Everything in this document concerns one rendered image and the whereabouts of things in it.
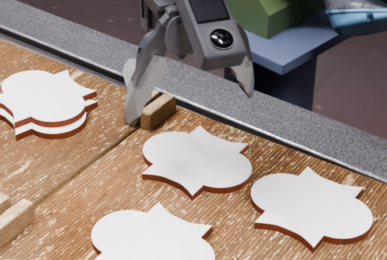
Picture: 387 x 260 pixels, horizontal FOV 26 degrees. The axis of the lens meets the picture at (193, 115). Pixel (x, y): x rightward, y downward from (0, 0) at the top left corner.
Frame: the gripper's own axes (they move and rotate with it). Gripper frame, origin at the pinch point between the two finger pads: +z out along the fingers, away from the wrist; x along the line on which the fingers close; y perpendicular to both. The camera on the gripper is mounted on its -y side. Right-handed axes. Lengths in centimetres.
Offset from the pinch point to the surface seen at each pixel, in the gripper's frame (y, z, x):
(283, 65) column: 28.4, 14.7, -27.4
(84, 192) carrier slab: 0.9, 8.0, 13.0
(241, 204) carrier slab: -7.9, 7.9, -2.6
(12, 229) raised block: -3.9, 6.7, 22.3
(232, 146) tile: 1.4, 7.0, -5.9
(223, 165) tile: -1.7, 7.0, -3.3
